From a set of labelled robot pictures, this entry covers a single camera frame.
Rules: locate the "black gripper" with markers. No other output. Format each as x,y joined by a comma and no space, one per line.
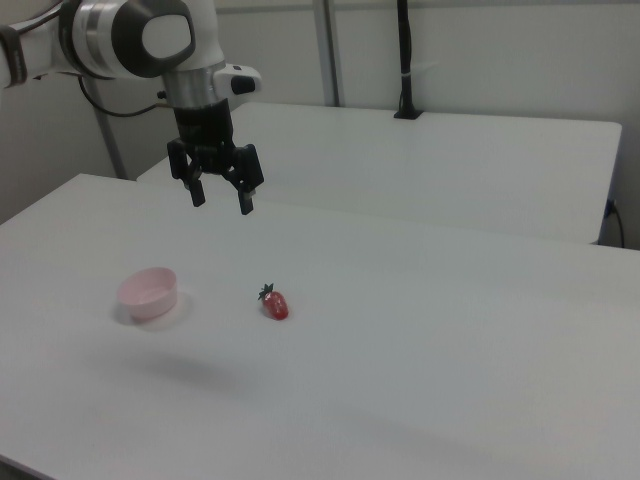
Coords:
204,131

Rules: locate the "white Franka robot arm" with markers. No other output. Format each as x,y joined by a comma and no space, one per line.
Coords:
130,40

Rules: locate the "pink plastic bowl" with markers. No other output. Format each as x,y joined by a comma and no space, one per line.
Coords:
148,293

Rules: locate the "red toy strawberry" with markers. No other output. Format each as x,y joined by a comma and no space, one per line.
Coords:
275,303

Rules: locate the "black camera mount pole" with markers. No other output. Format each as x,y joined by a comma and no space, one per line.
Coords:
407,60

